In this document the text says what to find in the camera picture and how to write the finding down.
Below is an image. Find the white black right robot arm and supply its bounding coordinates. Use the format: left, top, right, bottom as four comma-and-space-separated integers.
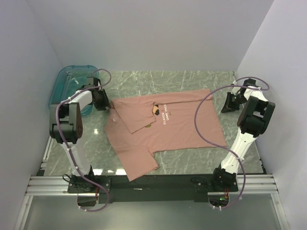
210, 77, 275, 191

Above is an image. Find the aluminium frame rail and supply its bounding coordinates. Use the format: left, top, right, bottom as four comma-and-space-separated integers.
25, 174, 279, 196

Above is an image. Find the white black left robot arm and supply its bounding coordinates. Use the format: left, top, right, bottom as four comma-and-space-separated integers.
49, 77, 110, 193

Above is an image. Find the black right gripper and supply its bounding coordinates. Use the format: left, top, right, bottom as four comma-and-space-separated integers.
221, 92, 247, 113

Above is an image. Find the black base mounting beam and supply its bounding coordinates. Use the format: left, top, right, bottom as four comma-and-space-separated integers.
94, 174, 238, 203

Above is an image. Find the pink t shirt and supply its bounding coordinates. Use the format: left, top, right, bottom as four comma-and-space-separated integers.
105, 89, 226, 181

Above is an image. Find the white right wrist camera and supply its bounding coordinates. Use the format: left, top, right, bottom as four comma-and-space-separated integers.
231, 81, 241, 95

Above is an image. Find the teal transparent plastic bin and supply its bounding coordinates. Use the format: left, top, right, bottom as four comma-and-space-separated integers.
48, 65, 97, 118

